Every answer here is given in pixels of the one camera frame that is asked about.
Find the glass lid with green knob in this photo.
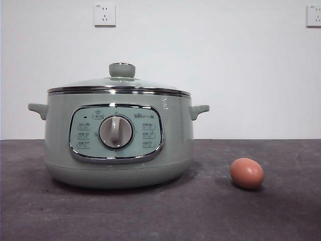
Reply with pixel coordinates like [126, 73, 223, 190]
[47, 62, 192, 96]

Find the brown egg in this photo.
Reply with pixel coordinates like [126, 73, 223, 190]
[230, 157, 264, 189]

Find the pale green electric cooking pot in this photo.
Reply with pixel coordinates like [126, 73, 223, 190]
[28, 90, 210, 189]

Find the white wall socket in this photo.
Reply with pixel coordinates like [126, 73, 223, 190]
[94, 3, 116, 28]
[306, 5, 321, 28]

